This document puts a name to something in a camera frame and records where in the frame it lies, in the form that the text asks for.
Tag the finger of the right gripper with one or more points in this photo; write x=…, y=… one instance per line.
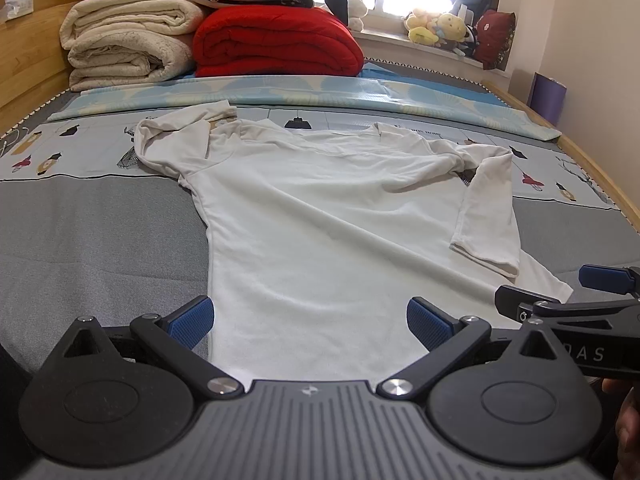
x=620, y=281
x=508, y=298

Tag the person's right hand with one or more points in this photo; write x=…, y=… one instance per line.
x=627, y=429

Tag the cream folded blanket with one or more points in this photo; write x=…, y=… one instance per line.
x=115, y=42

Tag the red folded blanket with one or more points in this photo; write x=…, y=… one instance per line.
x=274, y=40

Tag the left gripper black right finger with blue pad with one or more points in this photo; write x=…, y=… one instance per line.
x=508, y=397

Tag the white plush toy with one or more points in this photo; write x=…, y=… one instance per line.
x=357, y=11

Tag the purple bin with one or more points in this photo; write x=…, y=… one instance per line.
x=546, y=98

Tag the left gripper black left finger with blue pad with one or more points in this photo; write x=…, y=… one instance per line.
x=112, y=396

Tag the white long-sleeve shirt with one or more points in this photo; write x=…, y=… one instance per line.
x=317, y=240

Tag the yellow plush toy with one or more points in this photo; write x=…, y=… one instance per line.
x=438, y=30

